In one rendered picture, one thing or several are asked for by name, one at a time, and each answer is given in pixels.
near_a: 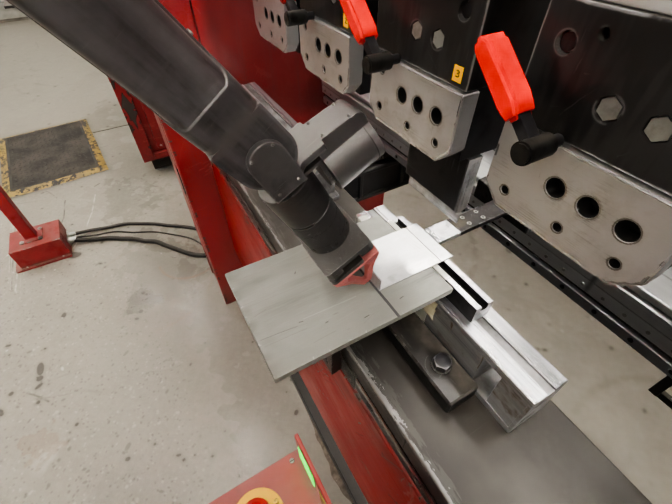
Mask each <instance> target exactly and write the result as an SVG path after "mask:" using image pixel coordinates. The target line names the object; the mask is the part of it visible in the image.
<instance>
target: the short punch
mask: <svg viewBox="0 0 672 504"><path fill-rule="evenodd" d="M482 158H483V156H482V155H481V154H479V155H476V156H473V157H470V158H468V159H465V160H462V161H459V162H458V161H456V160H455V159H454V158H452V157H451V156H448V157H446V158H443V159H440V160H437V161H434V160H433V159H431V158H430V157H428V156H427V155H426V154H424V153H423V152H421V151H420V150H419V149H417V148H416V147H414V146H413V145H412V144H410V146H409V152H408V159H407V165H406V171H405V172H406V173H407V174H408V175H409V182H408V184H409V185H411V186H412V187H413V188H414V189H415V190H417V191H418V192H419V193H420V194H421V195H423V196H424V197H425V198H426V199H427V200H429V201H430V202H431V203H432V204H433V205H435V206H436V207H437V208H438V209H439V210H441V211H442V212H443V213H444V214H445V215H447V216H448V217H449V218H450V219H452V220H453V221H454V222H455V223H457V222H458V218H459V215H460V212H461V211H462V210H464V209H465V208H466V207H467V205H468V202H469V198H470V195H471V192H472V189H473V186H474V183H475V180H476V177H477V174H478V170H479V167H480V164H481V161H482Z"/></svg>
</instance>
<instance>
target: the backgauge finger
mask: <svg viewBox="0 0 672 504"><path fill-rule="evenodd" d="M486 177H487V176H485V177H483V178H480V179H479V180H478V183H477V186H476V189H475V192H474V197H476V198H477V199H478V200H480V201H481V202H483V203H484V204H482V205H480V206H478V207H475V208H473V209H471V210H468V211H466V212H463V213H461V214H460V215H459V218H458V222H457V223H455V222H454V221H453V220H452V219H450V218H449V219H447V220H444V221H442V222H440V223H437V224H435V225H432V226H430V227H428V228H425V229H424V231H425V232H427V233H428V234H429V235H430V236H431V237H432V238H433V239H434V240H435V241H436V242H437V243H439V244H440V245H441V244H443V243H445V242H448V241H450V240H452V239H454V238H456V237H459V236H461V235H463V234H465V233H468V232H470V231H472V230H474V229H477V228H479V227H481V226H483V225H486V224H488V223H490V222H492V221H494V220H497V219H499V218H501V217H503V218H504V219H506V220H507V221H508V222H510V223H511V224H512V225H514V226H515V227H516V228H518V229H519V230H521V231H522V232H523V233H525V234H527V233H529V232H531V230H530V229H528V228H527V227H526V226H524V225H523V224H521V223H520V222H519V221H517V220H516V219H514V218H513V217H512V216H510V215H509V214H508V213H506V212H505V211H503V210H502V209H501V208H499V207H498V206H496V205H495V204H494V202H493V199H492V196H491V193H490V190H489V187H488V184H487V181H486Z"/></svg>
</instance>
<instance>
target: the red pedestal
mask: <svg viewBox="0 0 672 504"><path fill-rule="evenodd" d="M0 210H1V211H2V213H3V214H4V215H5V216H6V217H7V219H8V220H9V221H10V222H11V223H12V225H13V226H14V227H15V228H16V229H17V231H15V232H12V233H10V236H9V251H8V254H9V255H10V257H11V258H12V259H13V260H14V261H15V262H16V273H17V274H19V273H22V272H25V271H28V270H31V269H35V268H38V267H41V266H44V265H47V264H50V263H53V262H57V261H60V260H63V259H66V258H69V257H72V246H70V244H69V243H68V242H67V235H66V229H65V227H64V226H63V224H62V223H61V222H60V220H59V219H57V220H54V221H50V222H47V223H43V224H40V225H36V226H32V225H31V224H30V222H29V221H28V220H27V219H26V217H25V216H24V215H23V213H22V212H21V211H20V210H19V208H18V207H17V206H16V205H15V203H14V202H13V201H12V199H11V198H10V197H9V196H8V194H7V193H6V192H5V191H4V189H3V188H2V187H1V185H0Z"/></svg>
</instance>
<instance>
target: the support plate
mask: <svg viewBox="0 0 672 504"><path fill-rule="evenodd" d="M357 224H358V226H359V227H360V229H361V230H362V231H363V232H364V233H365V234H366V235H367V237H368V238H369V239H370V240H371V241H374V240H376V239H379V238H381V237H384V236H386V235H388V234H391V233H393V232H396V231H395V230H394V229H393V228H392V227H391V226H390V225H389V224H388V223H387V222H386V221H385V220H384V219H383V218H382V217H381V216H380V215H377V216H374V217H372V218H369V219H367V220H364V221H361V222H359V223H357ZM225 277H226V280H227V282H228V284H229V286H230V288H231V290H232V292H233V295H234V297H235V299H236V301H237V303H238V305H239V307H240V310H241V312H242V314H243V316H244V318H245V320H246V322H247V324H248V327H249V329H250V331H251V333H252V335H253V337H254V339H255V341H256V344H257V346H258V348H259V350H260V352H261V354H262V356H263V359H264V361H265V363H266V365H267V367H268V369H269V371H270V373H271V376H272V378H273V380H274V382H275V383H277V382H279V381H281V380H283V379H285V378H287V377H289V376H291V375H293V374H295V373H297V372H299V371H301V370H303V369H304V368H306V367H308V366H310V365H312V364H314V363H316V362H318V361H320V360H322V359H324V358H326V357H328V356H330V355H332V354H334V353H336V352H338V351H340V350H341V349H343V348H345V347H347V346H349V345H351V344H353V343H355V342H357V341H359V340H361V339H363V338H365V337H367V336H369V335H371V334H373V333H375V332H377V331H378V330H380V329H382V328H384V327H386V326H388V325H390V324H392V323H394V322H396V321H398V320H400V319H402V318H404V317H406V316H408V315H410V314H412V313H414V312H416V311H417V310H419V309H421V308H423V307H425V306H427V305H429V304H431V303H433V302H435V301H437V300H439V299H441V298H443V297H445V296H447V295H449V294H451V293H452V291H453V288H452V287H451V286H450V285H449V284H448V283H447V282H446V281H445V280H444V279H443V278H442V277H441V276H440V275H439V274H438V273H437V272H436V271H435V270H434V269H433V268H432V267H430V268H428V269H426V270H424V271H421V272H419V273H417V274H415V275H413V276H411V277H409V278H407V279H404V280H402V281H400V282H398V283H396V284H394V285H392V286H390V287H387V288H385V289H383V290H381V291H380V292H381V293H382V294H383V295H384V297H385V298H386V299H387V300H388V301H389V303H390V304H391V305H392V306H393V307H394V309H395V310H396V311H397V312H398V313H399V315H400V316H399V317H397V315H396V314H395V313H394V312H393V311H392V309H391V308H390V307H389V306H388V304H387V303H386V302H385V301H384V300H383V298H382V297H381V296H380V295H379V293H378V292H377V291H376V290H375V289H374V287H373V286H372V285H371V284H370V282H369V281H368V282H367V283H366V284H364V285H361V284H350V285H345V286H341V287H335V286H334V285H333V284H332V283H331V282H330V281H329V279H328V278H327V277H326V276H325V275H324V274H323V272H322V271H321V270H320V269H319V268H318V266H317V265H316V264H315V262H314V261H313V259H312V258H311V257H310V255H309V254H308V253H307V251H306V250H305V248H304V247H303V246H302V244H301V245H299V246H296V247H294V248H291V249H288V250H286V251H283V252H281V253H278V254H275V255H273V256H270V257H268V258H265V259H262V260H260V261H257V262H254V263H252V264H249V265H247V266H244V267H241V268H239V269H236V270H234V271H231V272H228V273H226V274H225Z"/></svg>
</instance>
